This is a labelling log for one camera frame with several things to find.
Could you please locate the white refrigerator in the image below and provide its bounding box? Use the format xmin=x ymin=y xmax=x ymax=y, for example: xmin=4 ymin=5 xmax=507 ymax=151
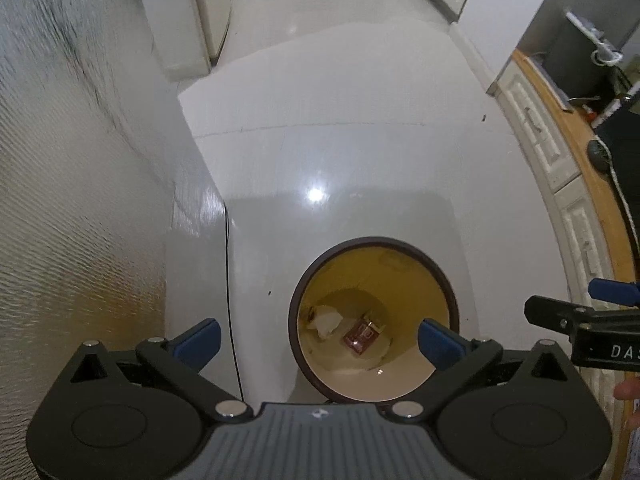
xmin=131 ymin=0 xmax=233 ymax=81

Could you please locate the dark bin white bag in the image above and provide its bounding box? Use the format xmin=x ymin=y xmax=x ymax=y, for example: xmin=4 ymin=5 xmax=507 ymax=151
xmin=542 ymin=7 xmax=623 ymax=106

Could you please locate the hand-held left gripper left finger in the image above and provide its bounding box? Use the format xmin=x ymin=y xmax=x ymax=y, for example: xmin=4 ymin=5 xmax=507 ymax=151
xmin=59 ymin=317 xmax=253 ymax=422

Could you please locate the white crumpled paper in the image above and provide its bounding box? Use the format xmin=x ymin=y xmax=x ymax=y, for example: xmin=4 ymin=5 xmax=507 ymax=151
xmin=306 ymin=304 xmax=346 ymax=339

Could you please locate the black printed cloth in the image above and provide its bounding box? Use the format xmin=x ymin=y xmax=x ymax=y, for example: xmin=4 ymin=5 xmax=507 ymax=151
xmin=592 ymin=67 xmax=640 ymax=256

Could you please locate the black round object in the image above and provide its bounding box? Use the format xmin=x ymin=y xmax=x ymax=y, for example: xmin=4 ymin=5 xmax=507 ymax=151
xmin=587 ymin=138 xmax=612 ymax=169

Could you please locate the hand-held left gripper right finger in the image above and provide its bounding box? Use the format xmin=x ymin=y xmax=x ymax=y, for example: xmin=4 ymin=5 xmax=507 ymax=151
xmin=385 ymin=318 xmax=583 ymax=421

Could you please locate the yellow waste bin brown rim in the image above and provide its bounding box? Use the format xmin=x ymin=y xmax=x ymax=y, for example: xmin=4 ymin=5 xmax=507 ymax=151
xmin=288 ymin=236 xmax=460 ymax=405

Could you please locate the person's right hand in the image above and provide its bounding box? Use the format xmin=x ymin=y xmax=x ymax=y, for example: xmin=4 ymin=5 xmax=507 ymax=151
xmin=614 ymin=377 xmax=640 ymax=402

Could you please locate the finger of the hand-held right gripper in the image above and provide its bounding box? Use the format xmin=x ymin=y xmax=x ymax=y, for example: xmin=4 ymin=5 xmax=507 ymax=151
xmin=524 ymin=296 xmax=595 ymax=335
xmin=588 ymin=279 xmax=640 ymax=307

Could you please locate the black cable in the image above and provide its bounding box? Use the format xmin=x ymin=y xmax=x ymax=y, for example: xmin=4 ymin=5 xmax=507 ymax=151
xmin=224 ymin=205 xmax=246 ymax=402

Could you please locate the grey tray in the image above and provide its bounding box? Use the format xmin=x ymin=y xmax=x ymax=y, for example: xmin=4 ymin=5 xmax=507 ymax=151
xmin=530 ymin=52 xmax=575 ymax=112

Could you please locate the red packet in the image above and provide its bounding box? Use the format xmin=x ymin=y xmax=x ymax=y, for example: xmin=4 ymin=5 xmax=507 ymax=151
xmin=341 ymin=311 xmax=390 ymax=357

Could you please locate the white cabinet wooden top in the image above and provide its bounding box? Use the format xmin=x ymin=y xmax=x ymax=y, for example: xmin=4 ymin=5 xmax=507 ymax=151
xmin=492 ymin=49 xmax=640 ymax=411

